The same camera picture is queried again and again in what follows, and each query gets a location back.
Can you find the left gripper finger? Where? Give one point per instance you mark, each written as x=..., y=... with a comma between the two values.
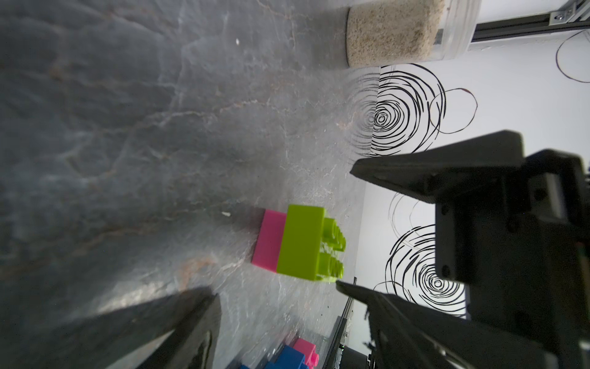
x=191, y=344

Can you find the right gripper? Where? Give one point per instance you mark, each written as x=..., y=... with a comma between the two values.
x=515, y=231

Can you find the lime green lego brick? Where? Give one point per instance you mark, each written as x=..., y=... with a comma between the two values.
x=312, y=245

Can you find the pink lego brick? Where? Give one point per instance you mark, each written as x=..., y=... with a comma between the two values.
x=311, y=358
x=268, y=247

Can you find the small blue square brick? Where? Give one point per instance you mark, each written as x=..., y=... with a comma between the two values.
x=289, y=358

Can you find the clear jar with grains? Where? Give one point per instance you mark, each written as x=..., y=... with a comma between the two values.
x=383, y=33

